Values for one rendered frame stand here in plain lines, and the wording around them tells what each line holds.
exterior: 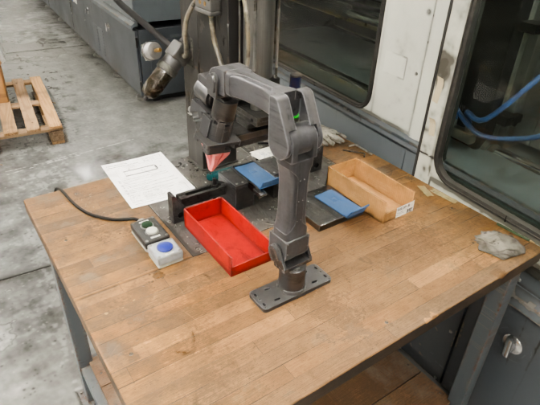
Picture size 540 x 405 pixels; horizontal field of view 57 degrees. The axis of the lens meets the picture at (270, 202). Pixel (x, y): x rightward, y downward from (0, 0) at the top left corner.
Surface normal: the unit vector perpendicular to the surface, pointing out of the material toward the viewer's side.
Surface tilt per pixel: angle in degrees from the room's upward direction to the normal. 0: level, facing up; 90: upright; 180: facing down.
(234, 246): 0
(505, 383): 90
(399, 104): 90
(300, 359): 0
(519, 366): 90
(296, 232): 89
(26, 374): 0
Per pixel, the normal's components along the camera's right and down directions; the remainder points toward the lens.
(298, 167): 0.60, 0.44
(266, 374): 0.04, -0.84
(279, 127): -0.80, 0.30
